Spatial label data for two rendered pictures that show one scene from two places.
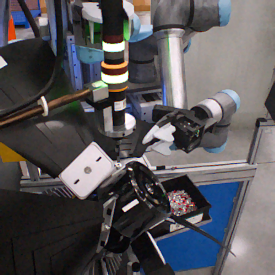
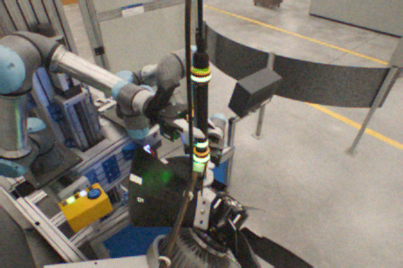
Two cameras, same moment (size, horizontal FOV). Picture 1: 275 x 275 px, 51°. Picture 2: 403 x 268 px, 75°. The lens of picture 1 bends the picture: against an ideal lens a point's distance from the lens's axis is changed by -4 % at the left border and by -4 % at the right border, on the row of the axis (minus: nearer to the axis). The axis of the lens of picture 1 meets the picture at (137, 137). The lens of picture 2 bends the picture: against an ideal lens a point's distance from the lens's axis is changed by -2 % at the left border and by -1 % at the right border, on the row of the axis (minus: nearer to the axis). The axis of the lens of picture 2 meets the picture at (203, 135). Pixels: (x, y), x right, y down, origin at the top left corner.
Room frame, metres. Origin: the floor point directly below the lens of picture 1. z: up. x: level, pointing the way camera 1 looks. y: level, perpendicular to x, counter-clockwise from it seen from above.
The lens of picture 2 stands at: (0.04, 0.33, 1.92)
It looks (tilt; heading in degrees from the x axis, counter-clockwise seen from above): 41 degrees down; 326
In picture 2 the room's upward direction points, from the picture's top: straight up
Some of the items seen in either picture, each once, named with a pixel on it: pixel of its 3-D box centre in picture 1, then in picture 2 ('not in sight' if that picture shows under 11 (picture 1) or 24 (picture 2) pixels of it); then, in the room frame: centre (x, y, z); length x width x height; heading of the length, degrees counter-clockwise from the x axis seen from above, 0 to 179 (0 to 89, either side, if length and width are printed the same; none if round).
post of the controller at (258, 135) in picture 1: (256, 142); (231, 132); (0.89, -0.45, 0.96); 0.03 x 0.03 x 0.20; 7
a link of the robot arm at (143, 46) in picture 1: (143, 41); (125, 85); (1.30, -0.02, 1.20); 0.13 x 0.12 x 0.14; 100
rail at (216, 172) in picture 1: (142, 179); (171, 187); (0.84, -0.02, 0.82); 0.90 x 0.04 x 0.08; 97
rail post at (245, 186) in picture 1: (228, 236); (225, 193); (0.89, -0.45, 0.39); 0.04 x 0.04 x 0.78; 7
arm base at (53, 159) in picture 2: not in sight; (43, 154); (1.14, 0.45, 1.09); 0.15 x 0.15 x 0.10
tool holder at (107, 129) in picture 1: (111, 105); (201, 171); (0.46, 0.05, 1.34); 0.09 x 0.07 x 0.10; 132
